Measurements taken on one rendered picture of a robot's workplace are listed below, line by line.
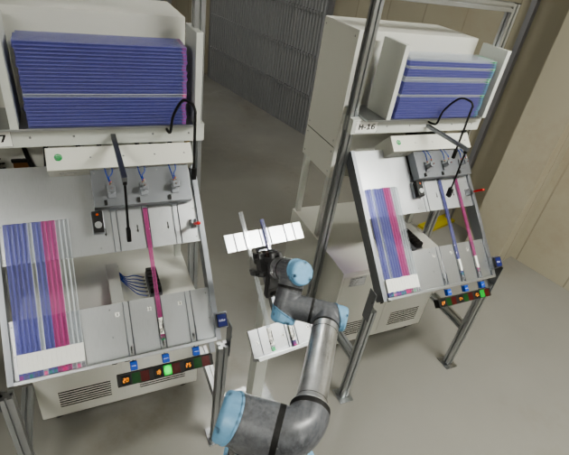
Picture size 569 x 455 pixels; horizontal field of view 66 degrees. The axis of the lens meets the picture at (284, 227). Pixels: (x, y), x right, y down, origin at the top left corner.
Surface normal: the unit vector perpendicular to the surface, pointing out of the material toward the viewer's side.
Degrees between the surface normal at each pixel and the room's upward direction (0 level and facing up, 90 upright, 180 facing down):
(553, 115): 90
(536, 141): 90
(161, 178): 48
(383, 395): 0
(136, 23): 90
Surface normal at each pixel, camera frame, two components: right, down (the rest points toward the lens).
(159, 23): 0.40, 0.55
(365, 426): 0.14, -0.82
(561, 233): -0.79, 0.25
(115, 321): 0.38, -0.15
